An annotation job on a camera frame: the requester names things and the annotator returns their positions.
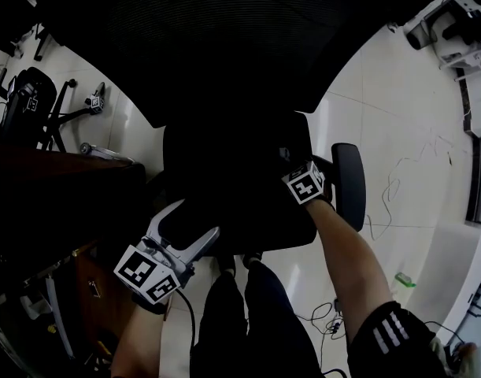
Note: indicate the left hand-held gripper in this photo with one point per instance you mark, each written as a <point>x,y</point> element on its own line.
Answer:
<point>141,272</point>

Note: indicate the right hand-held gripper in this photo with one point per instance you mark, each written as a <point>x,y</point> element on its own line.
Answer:
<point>303,187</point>

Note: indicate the person's right forearm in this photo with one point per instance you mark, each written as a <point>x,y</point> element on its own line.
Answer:
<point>346,266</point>

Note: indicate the person's left forearm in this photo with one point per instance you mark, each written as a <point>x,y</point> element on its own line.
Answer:
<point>138,341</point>

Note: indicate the black chair armrest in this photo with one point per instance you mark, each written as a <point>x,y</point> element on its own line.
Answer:
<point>348,183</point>

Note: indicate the person's left shoe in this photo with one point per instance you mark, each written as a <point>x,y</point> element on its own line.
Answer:
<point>227,264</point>

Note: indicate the person's shoe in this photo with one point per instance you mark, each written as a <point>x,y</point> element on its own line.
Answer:
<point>227,264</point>
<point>252,259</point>

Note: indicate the person's right shoe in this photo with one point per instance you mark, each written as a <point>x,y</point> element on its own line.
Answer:
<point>252,259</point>

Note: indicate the small white item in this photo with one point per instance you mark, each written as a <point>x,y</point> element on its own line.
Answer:
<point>94,288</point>

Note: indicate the brown wooden cabinet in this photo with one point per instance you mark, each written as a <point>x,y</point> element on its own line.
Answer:
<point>106,309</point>

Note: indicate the person's black trousers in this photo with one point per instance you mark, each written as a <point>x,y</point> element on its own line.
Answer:
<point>263,321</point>

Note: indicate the green plastic object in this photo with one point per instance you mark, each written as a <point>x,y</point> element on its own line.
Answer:
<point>404,280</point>

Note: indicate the small yellow black pen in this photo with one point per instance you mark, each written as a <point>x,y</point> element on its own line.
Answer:
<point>449,158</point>

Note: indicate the spare hand-held gripper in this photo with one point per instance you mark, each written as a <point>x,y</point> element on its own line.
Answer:
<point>95,101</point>
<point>32,103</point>

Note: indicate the small yellow round item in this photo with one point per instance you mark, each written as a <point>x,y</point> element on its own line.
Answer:
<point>51,329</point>

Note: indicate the white slipper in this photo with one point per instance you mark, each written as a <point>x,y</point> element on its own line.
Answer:
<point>35,307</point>

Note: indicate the person's black shirt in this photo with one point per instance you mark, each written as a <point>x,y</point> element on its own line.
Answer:
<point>389,341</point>

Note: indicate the black waste bin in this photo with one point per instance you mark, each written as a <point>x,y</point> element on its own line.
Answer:
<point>417,38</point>

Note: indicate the white metal table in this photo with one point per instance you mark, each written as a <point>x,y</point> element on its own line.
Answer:
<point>460,59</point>

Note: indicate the black bag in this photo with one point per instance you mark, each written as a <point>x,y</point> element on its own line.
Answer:
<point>458,30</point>

